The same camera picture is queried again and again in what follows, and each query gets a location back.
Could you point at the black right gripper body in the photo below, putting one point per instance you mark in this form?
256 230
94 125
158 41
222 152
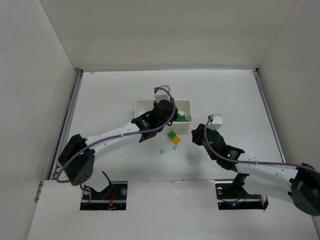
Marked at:
198 135

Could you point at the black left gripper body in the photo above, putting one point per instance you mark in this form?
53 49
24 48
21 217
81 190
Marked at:
172 113

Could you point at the green square lego brick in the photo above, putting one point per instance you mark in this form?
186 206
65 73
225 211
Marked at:
171 135

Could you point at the yellow rectangular lego brick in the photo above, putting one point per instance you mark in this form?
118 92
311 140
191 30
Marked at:
176 140

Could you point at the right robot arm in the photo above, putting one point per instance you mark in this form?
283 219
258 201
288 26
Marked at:
298 184

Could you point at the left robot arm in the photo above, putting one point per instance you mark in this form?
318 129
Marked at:
77 159

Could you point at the white three-compartment tray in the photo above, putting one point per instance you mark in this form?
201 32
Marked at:
183 108

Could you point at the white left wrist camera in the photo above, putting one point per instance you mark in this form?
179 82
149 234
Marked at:
161 93

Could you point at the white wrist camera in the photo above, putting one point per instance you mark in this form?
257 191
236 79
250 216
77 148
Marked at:
215 121
161 93

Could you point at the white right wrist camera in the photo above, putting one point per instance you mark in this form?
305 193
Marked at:
215 121

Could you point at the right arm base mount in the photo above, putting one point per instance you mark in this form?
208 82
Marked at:
231 195

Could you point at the right aluminium rail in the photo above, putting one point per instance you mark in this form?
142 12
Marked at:
269 116

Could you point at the aluminium rail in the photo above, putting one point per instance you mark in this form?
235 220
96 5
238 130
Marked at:
269 116
64 132

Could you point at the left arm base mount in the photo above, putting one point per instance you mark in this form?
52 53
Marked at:
112 198

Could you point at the left aluminium rail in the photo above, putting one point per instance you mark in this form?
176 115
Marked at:
64 132

